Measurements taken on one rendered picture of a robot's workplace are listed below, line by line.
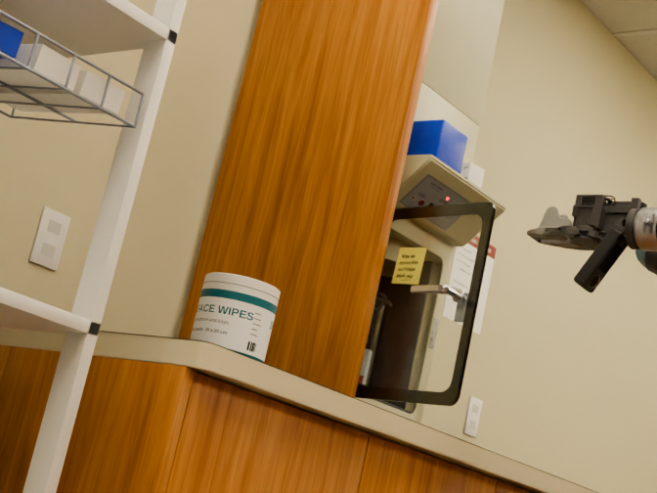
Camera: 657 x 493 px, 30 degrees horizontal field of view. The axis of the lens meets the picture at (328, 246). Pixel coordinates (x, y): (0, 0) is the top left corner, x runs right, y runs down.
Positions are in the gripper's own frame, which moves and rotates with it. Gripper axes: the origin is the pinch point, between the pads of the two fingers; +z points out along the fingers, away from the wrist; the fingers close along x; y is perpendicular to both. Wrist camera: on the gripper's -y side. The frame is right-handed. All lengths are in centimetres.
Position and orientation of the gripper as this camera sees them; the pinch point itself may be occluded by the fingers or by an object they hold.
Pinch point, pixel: (535, 238)
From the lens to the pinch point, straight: 225.9
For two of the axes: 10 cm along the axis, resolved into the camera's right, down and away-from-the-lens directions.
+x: -5.9, -3.2, -7.4
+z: -7.8, -0.2, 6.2
